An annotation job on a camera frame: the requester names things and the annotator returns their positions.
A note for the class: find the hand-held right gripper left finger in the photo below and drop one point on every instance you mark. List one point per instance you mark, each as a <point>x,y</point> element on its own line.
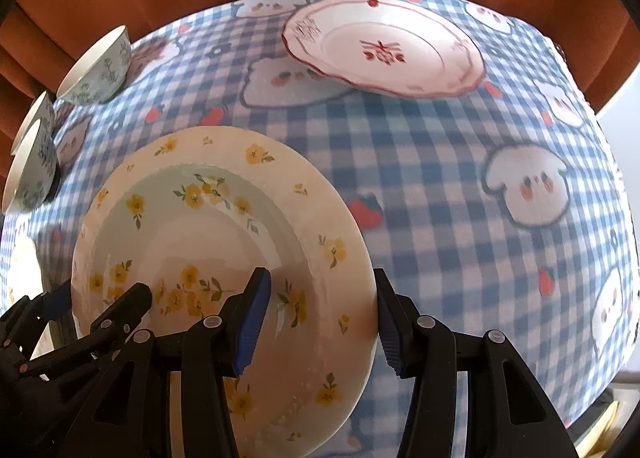
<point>251,328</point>

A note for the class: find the blue checked printed blanket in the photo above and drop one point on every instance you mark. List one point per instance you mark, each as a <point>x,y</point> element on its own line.
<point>425,163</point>

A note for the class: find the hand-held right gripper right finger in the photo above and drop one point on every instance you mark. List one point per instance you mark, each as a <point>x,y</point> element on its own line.
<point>389,338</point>

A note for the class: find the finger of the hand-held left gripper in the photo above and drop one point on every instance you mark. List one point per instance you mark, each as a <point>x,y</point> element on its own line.
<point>57,298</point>
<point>120,310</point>

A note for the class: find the pale yellow object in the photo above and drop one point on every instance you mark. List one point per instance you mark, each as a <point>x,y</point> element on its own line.
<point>607,420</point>

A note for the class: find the yellow floral cream plate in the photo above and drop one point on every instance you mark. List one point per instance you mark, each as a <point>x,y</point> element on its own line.
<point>200,238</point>

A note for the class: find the white blue floral bowl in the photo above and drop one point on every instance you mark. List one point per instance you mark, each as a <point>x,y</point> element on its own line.
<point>35,173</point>
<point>42,110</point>
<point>100,73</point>

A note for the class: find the white plate with red pattern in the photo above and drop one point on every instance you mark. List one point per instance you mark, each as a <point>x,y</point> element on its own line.
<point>400,53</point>

